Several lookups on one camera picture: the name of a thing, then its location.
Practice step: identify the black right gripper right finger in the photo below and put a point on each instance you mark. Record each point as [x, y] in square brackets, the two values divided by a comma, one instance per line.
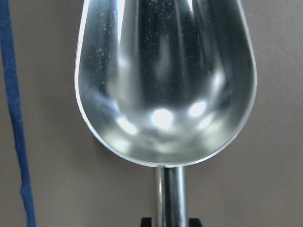
[194, 222]

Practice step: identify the silver metal ice scoop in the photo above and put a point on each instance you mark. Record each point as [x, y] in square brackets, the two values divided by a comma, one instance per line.
[165, 84]

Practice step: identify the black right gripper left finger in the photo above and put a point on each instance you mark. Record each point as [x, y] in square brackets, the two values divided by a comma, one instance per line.
[146, 222]

